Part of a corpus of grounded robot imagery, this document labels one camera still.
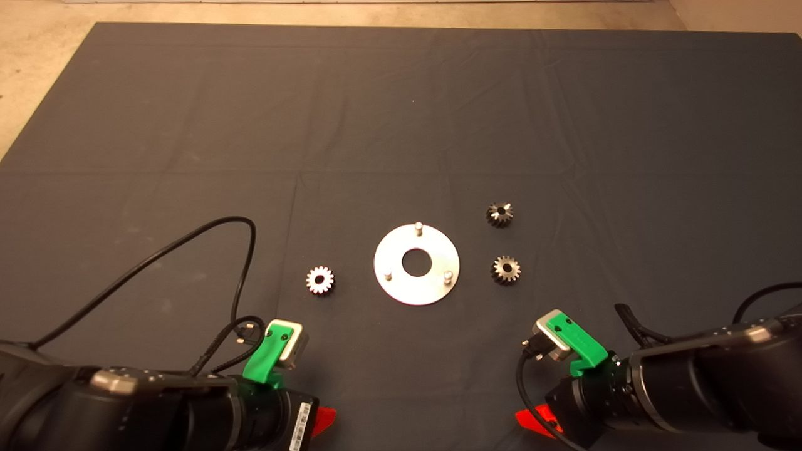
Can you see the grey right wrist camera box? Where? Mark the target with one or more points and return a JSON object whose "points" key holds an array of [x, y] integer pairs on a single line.
{"points": [[548, 341]]}

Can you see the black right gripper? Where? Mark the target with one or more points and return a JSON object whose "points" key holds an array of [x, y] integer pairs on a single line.
{"points": [[595, 407]]}

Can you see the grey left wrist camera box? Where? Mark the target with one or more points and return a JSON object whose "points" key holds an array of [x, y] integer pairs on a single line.
{"points": [[294, 347]]}

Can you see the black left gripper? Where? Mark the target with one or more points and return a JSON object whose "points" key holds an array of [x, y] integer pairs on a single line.
{"points": [[269, 419]]}

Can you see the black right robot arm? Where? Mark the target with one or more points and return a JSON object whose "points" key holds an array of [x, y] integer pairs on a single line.
{"points": [[708, 382]]}

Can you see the round metal carrier plate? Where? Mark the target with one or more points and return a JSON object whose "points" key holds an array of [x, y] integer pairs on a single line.
{"points": [[391, 275]]}

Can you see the bright steel planetary gear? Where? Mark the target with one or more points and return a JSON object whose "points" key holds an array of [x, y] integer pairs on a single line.
{"points": [[320, 280]]}

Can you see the dark grey table cloth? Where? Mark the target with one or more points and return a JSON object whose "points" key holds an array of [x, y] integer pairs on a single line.
{"points": [[401, 125]]}

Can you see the green left camera mount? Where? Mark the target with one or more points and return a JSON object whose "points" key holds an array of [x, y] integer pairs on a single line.
{"points": [[263, 360]]}

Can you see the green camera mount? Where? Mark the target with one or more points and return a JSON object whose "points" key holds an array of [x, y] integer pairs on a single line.
{"points": [[263, 360], [583, 347]]}

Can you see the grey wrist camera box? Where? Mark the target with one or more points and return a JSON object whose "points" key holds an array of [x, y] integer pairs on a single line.
{"points": [[294, 347], [548, 341]]}

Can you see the green right camera mount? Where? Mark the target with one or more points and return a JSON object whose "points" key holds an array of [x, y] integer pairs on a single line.
{"points": [[583, 347]]}

